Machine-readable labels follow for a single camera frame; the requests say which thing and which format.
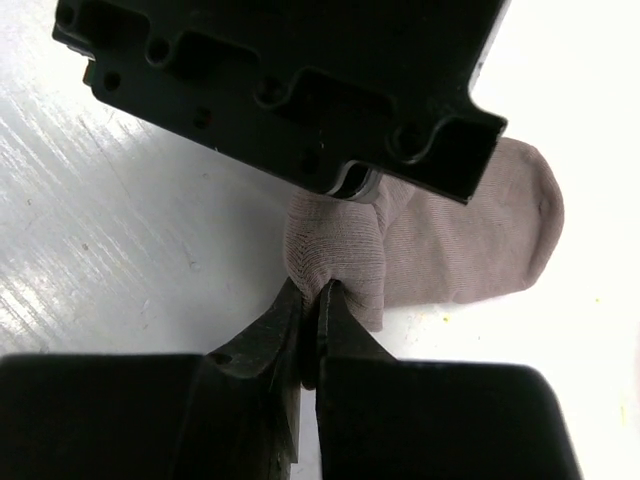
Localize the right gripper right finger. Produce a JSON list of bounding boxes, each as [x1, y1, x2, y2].
[[315, 281, 396, 479]]

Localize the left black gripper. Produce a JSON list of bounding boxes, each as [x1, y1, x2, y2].
[[52, 0, 508, 204]]

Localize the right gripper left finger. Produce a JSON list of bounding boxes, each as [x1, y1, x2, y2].
[[202, 280, 302, 479]]

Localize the grey sock red stripes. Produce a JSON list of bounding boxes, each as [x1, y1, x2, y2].
[[283, 138, 564, 332]]

